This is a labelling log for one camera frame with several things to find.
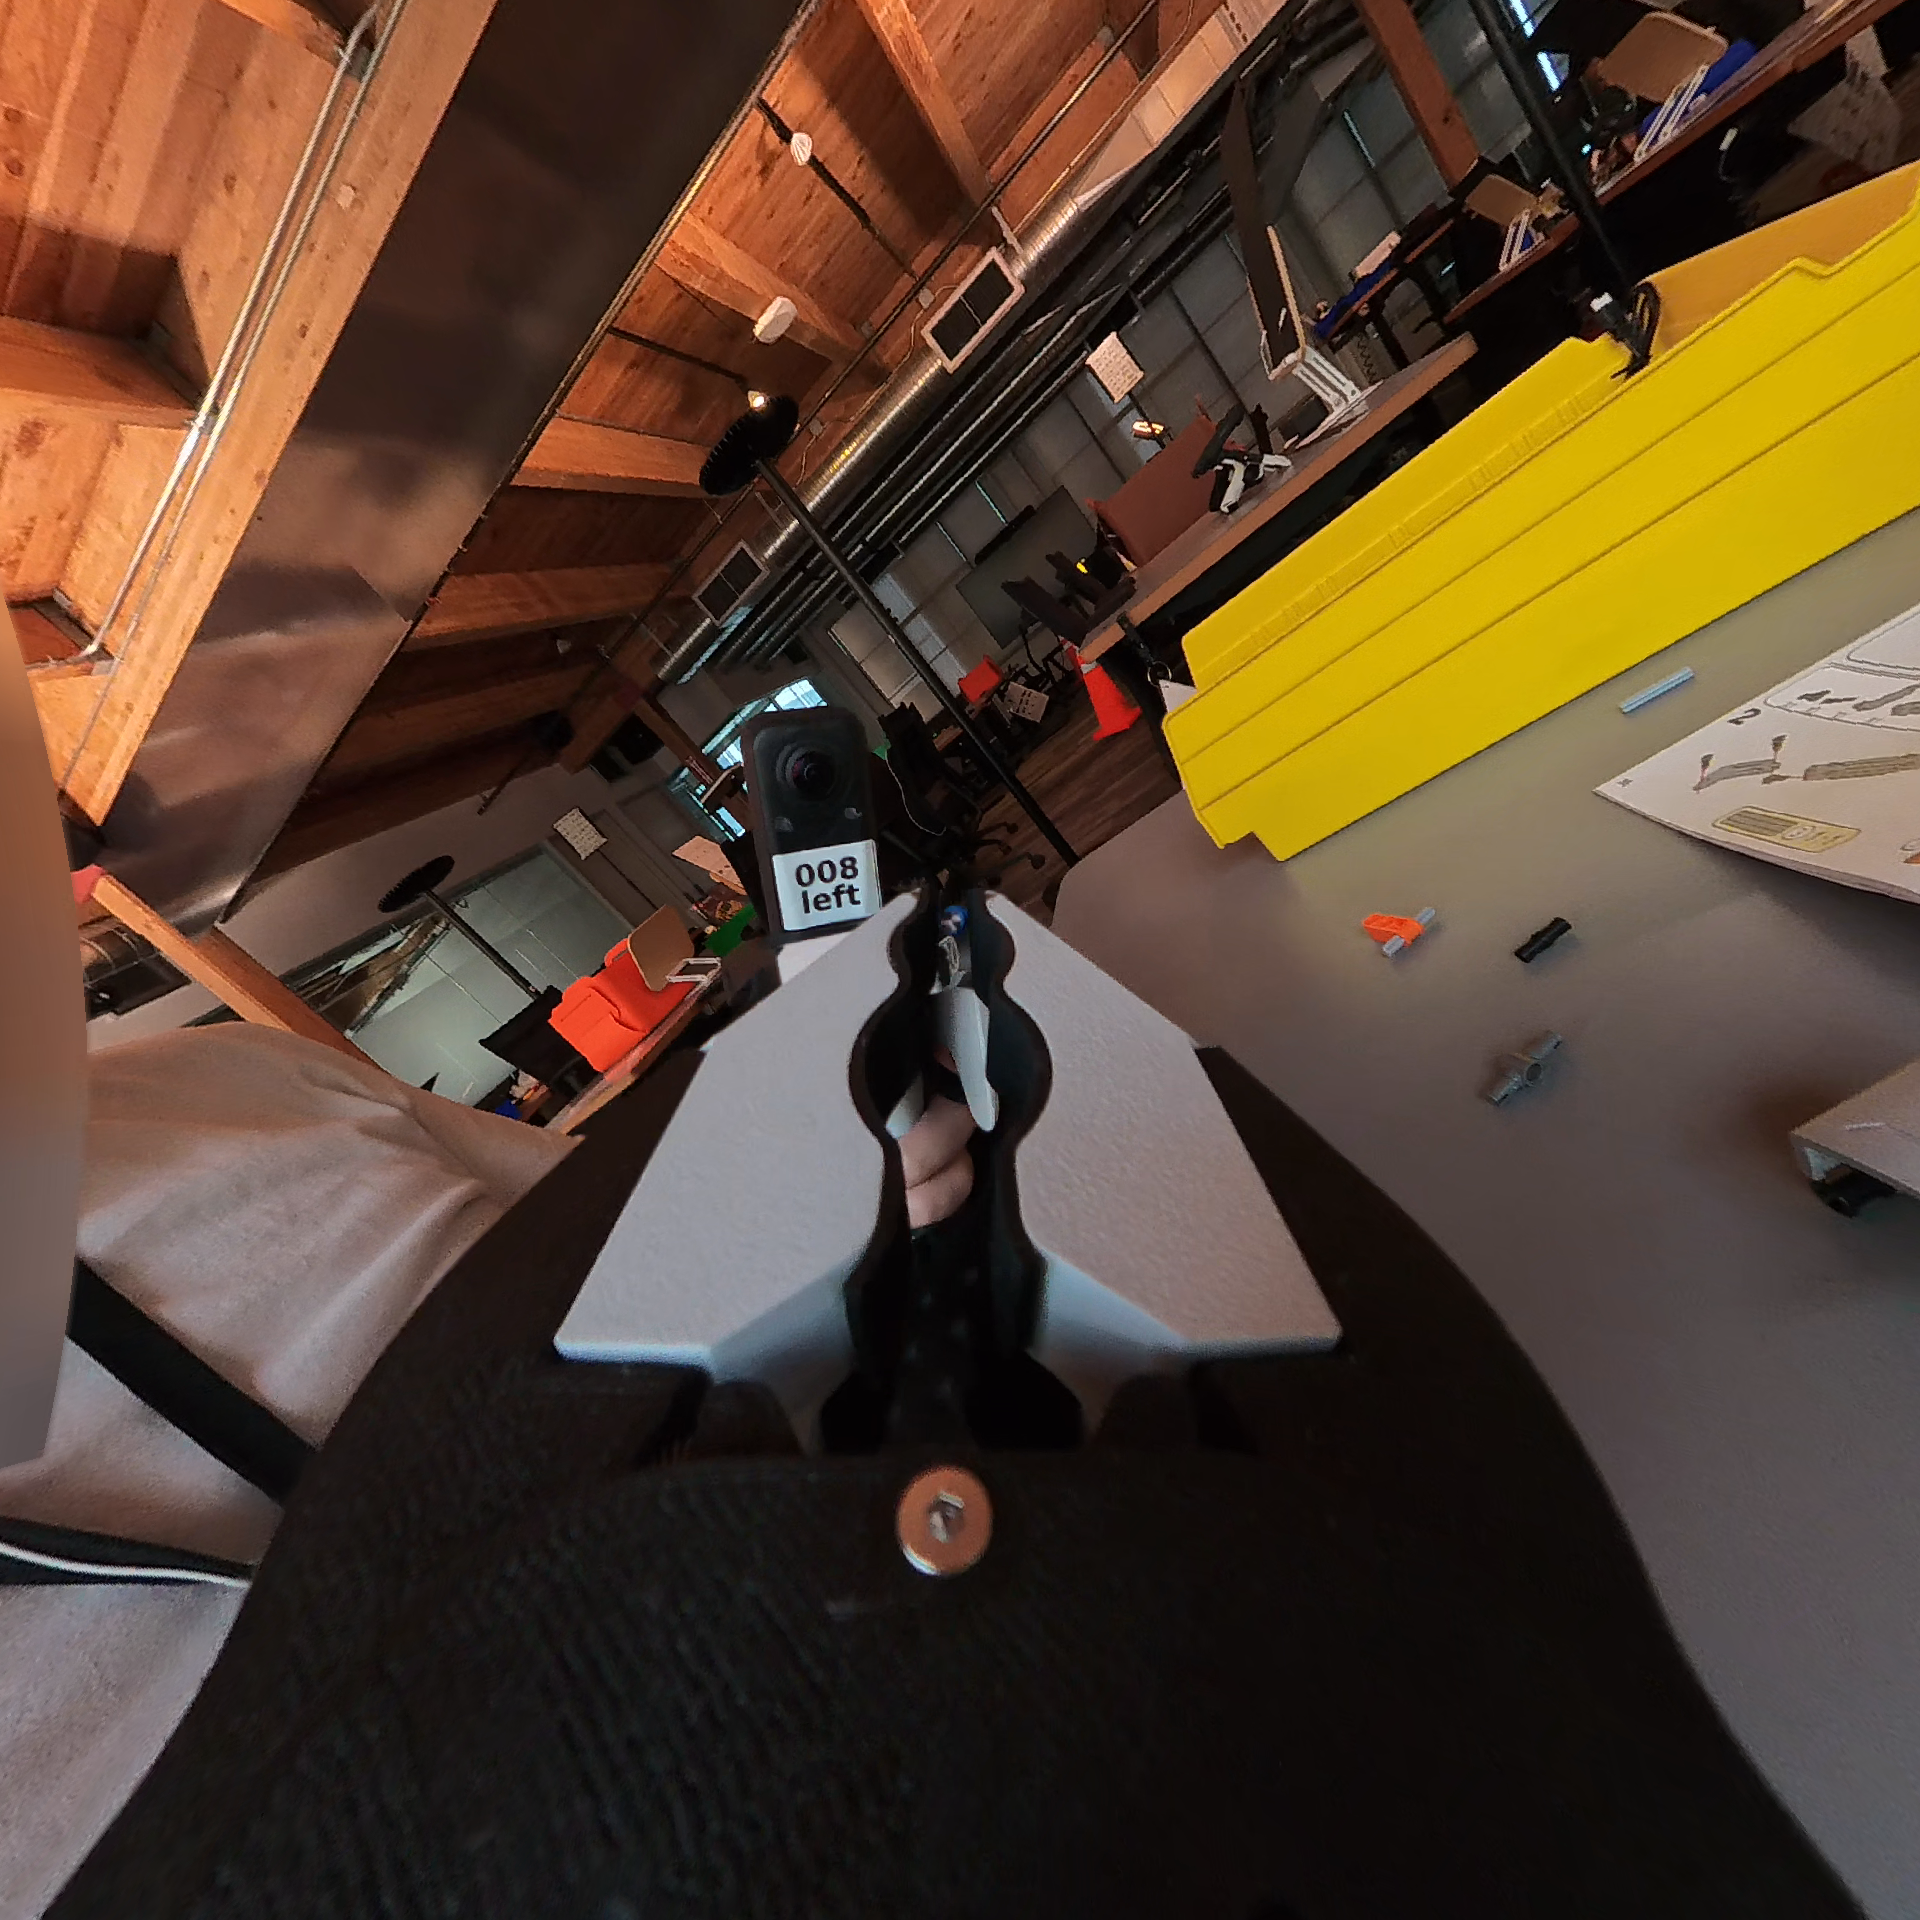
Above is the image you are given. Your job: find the idle hand-held gripper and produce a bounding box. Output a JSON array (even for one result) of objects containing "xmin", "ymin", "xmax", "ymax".
[{"xmin": 1191, "ymin": 402, "xmax": 1292, "ymax": 515}]

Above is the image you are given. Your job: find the dark wall screen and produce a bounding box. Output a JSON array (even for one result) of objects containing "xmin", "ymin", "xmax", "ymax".
[{"xmin": 959, "ymin": 487, "xmax": 1103, "ymax": 640}]

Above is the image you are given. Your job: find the orange storage bin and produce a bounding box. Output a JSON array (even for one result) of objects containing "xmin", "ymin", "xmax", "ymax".
[{"xmin": 547, "ymin": 937, "xmax": 707, "ymax": 1074}]

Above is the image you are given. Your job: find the grey desk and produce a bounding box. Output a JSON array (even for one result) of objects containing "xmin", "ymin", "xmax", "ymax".
[{"xmin": 1049, "ymin": 511, "xmax": 1920, "ymax": 1920}]

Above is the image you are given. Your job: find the grey toy panel assembly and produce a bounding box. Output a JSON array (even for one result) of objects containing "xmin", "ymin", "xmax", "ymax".
[{"xmin": 1789, "ymin": 1056, "xmax": 1920, "ymax": 1216}]

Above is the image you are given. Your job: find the brown cardboard box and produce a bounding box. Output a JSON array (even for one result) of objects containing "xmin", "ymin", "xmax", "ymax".
[{"xmin": 1092, "ymin": 417, "xmax": 1221, "ymax": 565}]

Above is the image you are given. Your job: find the black pole stand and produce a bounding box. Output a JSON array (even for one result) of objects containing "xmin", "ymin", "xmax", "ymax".
[
  {"xmin": 698, "ymin": 394, "xmax": 1081, "ymax": 870},
  {"xmin": 1462, "ymin": 0, "xmax": 1652, "ymax": 326}
]

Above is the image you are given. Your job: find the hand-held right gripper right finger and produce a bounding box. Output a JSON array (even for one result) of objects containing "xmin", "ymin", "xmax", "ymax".
[{"xmin": 978, "ymin": 885, "xmax": 1343, "ymax": 1450}]

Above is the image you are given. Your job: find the open instruction booklet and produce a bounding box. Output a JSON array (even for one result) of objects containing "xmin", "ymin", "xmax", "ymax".
[{"xmin": 1594, "ymin": 603, "xmax": 1920, "ymax": 906}]

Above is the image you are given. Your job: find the wooden table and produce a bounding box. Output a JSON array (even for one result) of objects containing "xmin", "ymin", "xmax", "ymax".
[{"xmin": 1078, "ymin": 335, "xmax": 1478, "ymax": 664}]

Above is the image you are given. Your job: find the person's left hand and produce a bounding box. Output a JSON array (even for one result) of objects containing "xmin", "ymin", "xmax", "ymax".
[{"xmin": 900, "ymin": 1102, "xmax": 986, "ymax": 1233}]

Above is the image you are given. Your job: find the yellow plastic bin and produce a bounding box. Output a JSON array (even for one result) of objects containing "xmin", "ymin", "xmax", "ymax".
[{"xmin": 1162, "ymin": 162, "xmax": 1920, "ymax": 865}]

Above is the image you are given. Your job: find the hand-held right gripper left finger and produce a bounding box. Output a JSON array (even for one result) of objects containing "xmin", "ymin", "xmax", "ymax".
[{"xmin": 556, "ymin": 888, "xmax": 923, "ymax": 1455}]

